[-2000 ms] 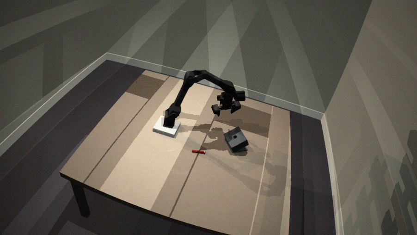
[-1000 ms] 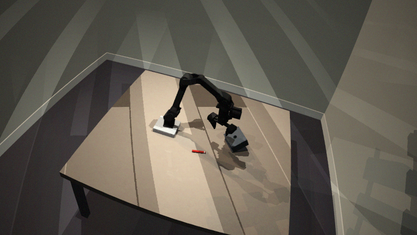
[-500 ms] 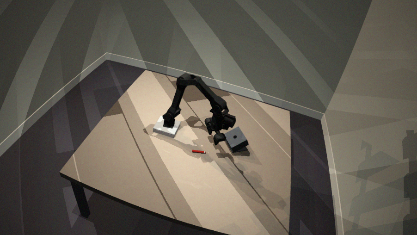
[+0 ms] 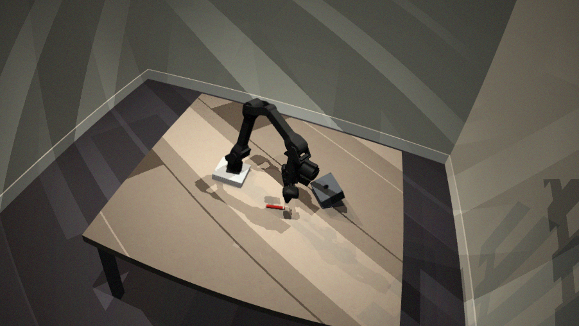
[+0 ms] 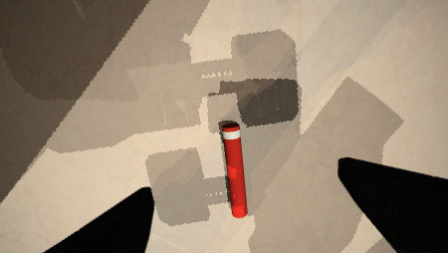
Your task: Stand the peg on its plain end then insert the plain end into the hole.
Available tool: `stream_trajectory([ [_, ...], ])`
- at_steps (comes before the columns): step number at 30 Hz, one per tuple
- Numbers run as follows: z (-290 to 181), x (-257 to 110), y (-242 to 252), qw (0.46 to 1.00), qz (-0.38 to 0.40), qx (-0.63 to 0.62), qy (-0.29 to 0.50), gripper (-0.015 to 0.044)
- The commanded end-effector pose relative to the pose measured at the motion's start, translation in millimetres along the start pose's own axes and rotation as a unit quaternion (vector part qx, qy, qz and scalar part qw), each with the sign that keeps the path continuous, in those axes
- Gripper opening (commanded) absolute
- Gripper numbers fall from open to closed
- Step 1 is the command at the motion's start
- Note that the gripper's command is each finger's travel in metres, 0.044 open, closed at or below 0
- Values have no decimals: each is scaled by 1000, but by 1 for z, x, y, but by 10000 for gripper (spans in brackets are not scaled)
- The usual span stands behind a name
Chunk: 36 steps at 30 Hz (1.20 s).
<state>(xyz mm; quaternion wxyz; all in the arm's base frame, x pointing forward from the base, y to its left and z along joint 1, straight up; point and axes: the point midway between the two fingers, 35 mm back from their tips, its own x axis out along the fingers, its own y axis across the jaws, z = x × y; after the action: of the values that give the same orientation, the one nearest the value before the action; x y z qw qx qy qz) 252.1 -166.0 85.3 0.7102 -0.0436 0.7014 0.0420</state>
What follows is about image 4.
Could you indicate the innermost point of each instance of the grey square panel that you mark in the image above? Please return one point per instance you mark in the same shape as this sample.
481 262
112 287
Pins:
327 191

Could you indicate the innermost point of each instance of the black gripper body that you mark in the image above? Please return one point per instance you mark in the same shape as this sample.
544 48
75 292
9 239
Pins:
290 177

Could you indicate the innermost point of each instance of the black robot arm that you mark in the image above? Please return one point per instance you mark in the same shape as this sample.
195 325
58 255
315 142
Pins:
294 143

